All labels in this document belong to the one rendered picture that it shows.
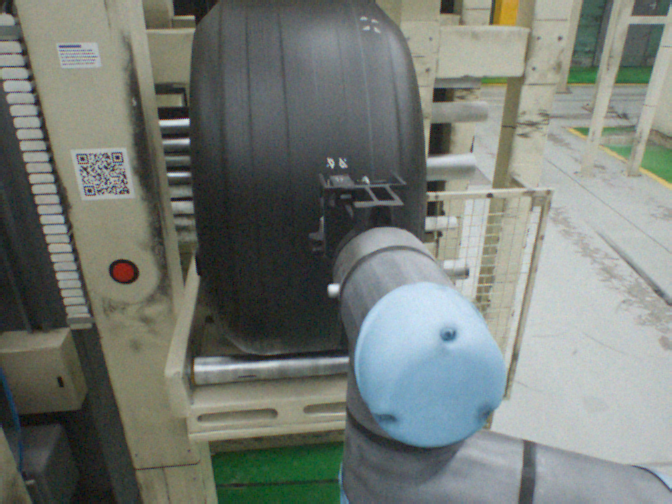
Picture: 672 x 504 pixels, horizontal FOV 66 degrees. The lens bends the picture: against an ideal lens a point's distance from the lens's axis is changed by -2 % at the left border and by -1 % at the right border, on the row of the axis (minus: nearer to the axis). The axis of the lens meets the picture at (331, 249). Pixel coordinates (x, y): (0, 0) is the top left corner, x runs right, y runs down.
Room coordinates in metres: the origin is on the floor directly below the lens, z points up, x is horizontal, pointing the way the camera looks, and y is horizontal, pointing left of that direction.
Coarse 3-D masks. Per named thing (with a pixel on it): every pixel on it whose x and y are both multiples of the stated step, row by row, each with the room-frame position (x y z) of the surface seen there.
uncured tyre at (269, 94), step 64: (256, 0) 0.75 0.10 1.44; (320, 0) 0.76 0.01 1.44; (192, 64) 0.67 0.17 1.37; (256, 64) 0.63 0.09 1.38; (320, 64) 0.64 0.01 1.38; (384, 64) 0.65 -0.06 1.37; (192, 128) 0.61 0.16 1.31; (256, 128) 0.58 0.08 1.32; (320, 128) 0.58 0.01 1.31; (384, 128) 0.59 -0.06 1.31; (192, 192) 0.61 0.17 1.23; (256, 192) 0.55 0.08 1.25; (256, 256) 0.53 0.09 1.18; (256, 320) 0.55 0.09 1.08; (320, 320) 0.56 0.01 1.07
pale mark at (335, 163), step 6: (324, 156) 0.57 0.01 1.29; (330, 156) 0.57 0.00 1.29; (336, 156) 0.57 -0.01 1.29; (342, 156) 0.57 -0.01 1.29; (348, 156) 0.57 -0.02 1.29; (324, 162) 0.57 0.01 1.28; (330, 162) 0.57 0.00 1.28; (336, 162) 0.57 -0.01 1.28; (342, 162) 0.57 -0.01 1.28; (348, 162) 0.57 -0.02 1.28; (330, 168) 0.57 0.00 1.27; (336, 168) 0.57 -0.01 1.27; (342, 168) 0.57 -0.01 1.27; (348, 168) 0.57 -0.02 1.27
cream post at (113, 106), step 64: (64, 0) 0.70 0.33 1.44; (128, 0) 0.75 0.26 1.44; (128, 64) 0.71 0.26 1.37; (64, 128) 0.70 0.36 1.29; (128, 128) 0.71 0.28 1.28; (64, 192) 0.70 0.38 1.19; (128, 256) 0.70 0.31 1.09; (128, 320) 0.70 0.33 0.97; (128, 384) 0.70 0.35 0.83; (128, 448) 0.70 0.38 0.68; (192, 448) 0.71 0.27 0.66
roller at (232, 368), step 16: (304, 352) 0.68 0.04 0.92; (320, 352) 0.68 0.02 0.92; (336, 352) 0.68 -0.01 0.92; (192, 368) 0.65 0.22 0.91; (208, 368) 0.65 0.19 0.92; (224, 368) 0.65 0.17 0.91; (240, 368) 0.65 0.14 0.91; (256, 368) 0.65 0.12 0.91; (272, 368) 0.65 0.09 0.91; (288, 368) 0.66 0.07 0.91; (304, 368) 0.66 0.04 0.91; (320, 368) 0.66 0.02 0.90; (336, 368) 0.66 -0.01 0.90; (192, 384) 0.64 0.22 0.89; (208, 384) 0.64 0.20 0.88
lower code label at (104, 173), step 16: (80, 160) 0.70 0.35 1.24; (96, 160) 0.70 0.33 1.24; (112, 160) 0.70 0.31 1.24; (128, 160) 0.71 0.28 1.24; (80, 176) 0.70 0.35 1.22; (96, 176) 0.70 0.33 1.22; (112, 176) 0.70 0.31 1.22; (128, 176) 0.71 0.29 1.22; (80, 192) 0.70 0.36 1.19; (96, 192) 0.70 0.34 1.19; (112, 192) 0.70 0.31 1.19; (128, 192) 0.70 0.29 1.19
